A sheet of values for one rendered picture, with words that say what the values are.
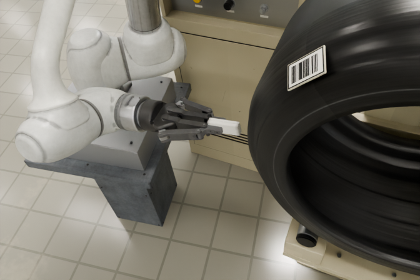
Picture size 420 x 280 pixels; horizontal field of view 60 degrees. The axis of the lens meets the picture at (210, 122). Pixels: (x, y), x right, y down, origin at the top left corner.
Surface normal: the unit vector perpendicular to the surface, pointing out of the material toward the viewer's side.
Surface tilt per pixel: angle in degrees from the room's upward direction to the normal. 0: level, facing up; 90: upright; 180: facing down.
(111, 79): 93
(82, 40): 2
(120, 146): 5
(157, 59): 95
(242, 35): 90
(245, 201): 0
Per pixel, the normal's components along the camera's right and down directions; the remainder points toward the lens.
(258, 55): -0.40, 0.71
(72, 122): 0.84, -0.11
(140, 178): -0.09, -0.66
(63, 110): 0.61, -0.05
